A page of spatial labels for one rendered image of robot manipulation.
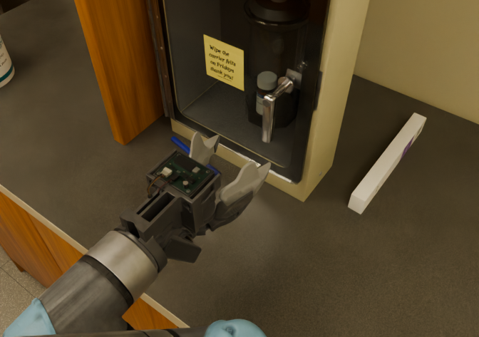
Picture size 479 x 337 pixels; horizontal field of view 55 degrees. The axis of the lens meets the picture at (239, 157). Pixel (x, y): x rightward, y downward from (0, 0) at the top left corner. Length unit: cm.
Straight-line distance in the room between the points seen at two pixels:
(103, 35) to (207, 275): 43
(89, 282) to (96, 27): 45
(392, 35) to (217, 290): 67
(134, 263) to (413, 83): 82
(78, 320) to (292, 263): 40
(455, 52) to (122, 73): 67
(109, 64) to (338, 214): 49
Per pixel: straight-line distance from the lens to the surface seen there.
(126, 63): 88
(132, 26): 86
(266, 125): 68
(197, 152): 62
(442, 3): 104
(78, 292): 49
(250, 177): 59
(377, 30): 111
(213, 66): 76
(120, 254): 50
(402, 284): 81
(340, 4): 60
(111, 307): 50
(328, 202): 87
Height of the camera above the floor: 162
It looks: 48 degrees down
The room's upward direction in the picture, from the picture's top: straight up
